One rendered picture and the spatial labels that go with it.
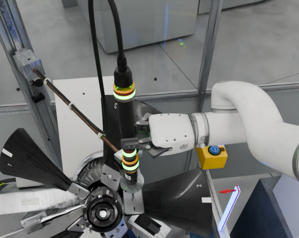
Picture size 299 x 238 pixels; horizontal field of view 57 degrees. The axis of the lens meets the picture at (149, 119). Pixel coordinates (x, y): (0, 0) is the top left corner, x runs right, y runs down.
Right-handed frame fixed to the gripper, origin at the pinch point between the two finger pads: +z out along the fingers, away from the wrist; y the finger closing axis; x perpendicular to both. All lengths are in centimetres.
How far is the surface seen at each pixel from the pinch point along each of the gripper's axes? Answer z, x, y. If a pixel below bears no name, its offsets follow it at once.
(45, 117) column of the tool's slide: 39, -46, 57
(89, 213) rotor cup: 13.5, -28.4, -4.4
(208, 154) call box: -33, -43, 23
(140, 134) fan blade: -3.8, -11.8, 10.4
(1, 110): 65, -52, 70
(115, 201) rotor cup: 5.6, -25.3, -3.1
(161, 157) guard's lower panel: -23, -109, 70
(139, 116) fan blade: -3.9, -8.6, 14.8
